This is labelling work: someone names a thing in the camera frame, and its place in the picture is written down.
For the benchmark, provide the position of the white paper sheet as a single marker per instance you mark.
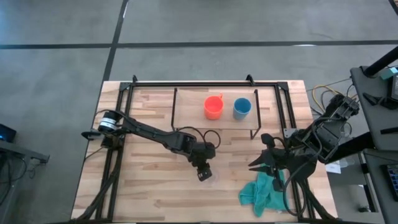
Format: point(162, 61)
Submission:
point(333, 168)

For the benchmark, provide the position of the orange plastic cup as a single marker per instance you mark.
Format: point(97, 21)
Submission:
point(213, 107)

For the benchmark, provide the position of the black aluminium table frame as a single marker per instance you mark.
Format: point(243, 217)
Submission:
point(127, 99)

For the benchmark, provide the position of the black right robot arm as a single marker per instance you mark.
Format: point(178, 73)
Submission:
point(326, 130)

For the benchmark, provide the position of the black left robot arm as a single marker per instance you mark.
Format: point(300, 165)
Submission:
point(146, 132)

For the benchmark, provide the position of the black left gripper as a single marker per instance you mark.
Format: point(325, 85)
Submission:
point(202, 152)

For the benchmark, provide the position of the teal cloth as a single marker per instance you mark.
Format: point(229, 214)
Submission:
point(261, 193)

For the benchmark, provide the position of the clear glass mug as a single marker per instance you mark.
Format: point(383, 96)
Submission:
point(214, 179)

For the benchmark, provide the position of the teal small box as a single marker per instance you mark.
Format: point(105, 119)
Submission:
point(389, 73)

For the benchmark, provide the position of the black diagonal pole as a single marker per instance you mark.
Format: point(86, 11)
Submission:
point(381, 63)

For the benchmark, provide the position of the black device with blue light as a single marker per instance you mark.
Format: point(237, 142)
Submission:
point(6, 133)

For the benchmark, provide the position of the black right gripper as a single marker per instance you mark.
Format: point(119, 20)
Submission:
point(289, 165)

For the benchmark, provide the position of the blue plastic cup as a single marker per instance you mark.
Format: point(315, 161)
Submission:
point(242, 108)

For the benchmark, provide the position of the grey side table with keyboard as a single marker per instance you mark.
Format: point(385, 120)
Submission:
point(377, 186)

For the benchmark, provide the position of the wooden shelf with black legs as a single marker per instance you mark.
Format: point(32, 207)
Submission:
point(192, 118)

